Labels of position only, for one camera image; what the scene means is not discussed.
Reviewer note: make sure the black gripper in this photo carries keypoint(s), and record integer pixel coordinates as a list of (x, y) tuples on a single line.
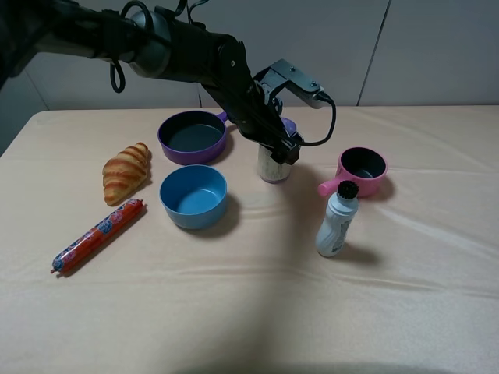
[(233, 88)]

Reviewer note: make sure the purple lid white canister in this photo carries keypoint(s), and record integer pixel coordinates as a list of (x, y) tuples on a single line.
[(269, 170)]

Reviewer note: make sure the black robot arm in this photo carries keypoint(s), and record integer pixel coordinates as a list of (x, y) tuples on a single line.
[(155, 45)]

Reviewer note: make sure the pink saucepan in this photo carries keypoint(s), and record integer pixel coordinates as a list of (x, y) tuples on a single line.
[(363, 166)]

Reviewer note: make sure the white bottle black cap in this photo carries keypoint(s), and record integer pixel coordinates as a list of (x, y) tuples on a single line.
[(340, 211)]

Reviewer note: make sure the purple frying pan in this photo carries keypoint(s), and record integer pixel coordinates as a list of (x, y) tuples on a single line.
[(193, 137)]

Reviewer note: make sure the blue plastic bowl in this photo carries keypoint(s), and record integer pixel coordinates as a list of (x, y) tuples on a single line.
[(194, 196)]

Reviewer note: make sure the golden croissant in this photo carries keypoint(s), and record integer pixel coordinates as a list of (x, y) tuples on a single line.
[(125, 173)]

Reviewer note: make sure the orange wrapped sausage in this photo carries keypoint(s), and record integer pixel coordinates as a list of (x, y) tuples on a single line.
[(97, 236)]

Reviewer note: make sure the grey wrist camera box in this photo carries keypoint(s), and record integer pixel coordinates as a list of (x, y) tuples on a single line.
[(283, 75)]

